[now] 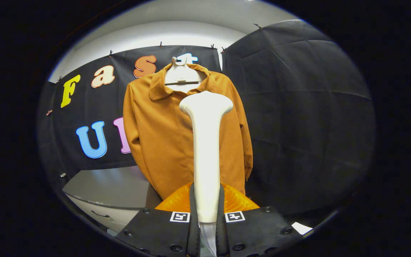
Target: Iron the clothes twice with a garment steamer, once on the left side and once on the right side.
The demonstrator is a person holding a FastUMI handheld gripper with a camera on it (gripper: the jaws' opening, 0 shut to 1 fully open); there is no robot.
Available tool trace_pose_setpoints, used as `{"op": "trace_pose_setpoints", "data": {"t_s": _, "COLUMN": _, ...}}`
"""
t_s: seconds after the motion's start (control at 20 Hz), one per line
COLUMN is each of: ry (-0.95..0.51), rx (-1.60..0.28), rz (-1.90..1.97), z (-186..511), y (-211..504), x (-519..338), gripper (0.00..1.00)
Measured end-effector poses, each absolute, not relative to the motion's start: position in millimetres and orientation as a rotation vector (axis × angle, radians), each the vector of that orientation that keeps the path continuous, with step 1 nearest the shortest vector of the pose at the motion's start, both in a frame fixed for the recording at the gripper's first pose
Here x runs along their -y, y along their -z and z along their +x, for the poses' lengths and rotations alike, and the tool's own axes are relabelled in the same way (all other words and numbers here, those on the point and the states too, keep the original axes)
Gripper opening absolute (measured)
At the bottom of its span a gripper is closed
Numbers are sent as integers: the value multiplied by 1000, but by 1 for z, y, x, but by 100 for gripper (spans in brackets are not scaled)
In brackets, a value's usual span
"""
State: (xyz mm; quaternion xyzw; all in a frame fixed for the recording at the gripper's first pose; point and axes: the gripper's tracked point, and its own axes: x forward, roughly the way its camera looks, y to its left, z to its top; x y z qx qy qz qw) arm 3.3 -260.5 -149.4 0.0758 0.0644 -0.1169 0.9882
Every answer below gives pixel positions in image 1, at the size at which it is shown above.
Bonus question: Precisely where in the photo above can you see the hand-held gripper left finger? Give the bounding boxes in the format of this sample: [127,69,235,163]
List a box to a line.
[116,182,201,257]

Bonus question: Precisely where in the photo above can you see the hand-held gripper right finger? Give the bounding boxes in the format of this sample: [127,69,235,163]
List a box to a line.
[215,183,302,257]

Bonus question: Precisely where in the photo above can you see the white garment steamer head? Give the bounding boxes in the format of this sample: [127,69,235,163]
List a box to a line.
[179,91,234,257]

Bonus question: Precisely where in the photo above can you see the orange button shirt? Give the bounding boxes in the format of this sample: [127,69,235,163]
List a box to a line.
[123,64,254,200]

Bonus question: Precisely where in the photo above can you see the white garment hanger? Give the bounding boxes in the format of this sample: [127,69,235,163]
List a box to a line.
[164,56,208,94]

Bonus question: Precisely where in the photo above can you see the grey cabinet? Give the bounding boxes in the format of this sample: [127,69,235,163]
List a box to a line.
[62,166,163,232]

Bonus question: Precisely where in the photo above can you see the plain black backdrop cloth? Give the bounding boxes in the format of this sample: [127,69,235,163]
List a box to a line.
[222,20,375,218]
[37,80,65,182]

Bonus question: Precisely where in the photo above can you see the row of black clips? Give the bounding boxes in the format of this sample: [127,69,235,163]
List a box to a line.
[56,23,263,82]

